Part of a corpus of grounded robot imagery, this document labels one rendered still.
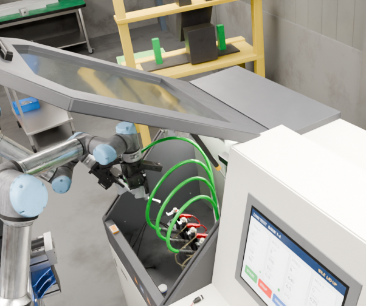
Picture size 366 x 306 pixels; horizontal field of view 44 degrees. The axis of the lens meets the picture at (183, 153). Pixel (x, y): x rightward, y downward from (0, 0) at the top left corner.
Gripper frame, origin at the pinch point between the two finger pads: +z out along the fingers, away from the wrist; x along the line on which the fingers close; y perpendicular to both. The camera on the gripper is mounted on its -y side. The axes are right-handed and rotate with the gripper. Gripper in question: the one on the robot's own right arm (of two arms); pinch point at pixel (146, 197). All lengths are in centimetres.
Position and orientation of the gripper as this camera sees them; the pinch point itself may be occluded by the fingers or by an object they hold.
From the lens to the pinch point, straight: 190.3
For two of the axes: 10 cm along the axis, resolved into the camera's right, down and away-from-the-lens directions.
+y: -8.7, 3.5, -3.4
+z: 1.3, 8.5, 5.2
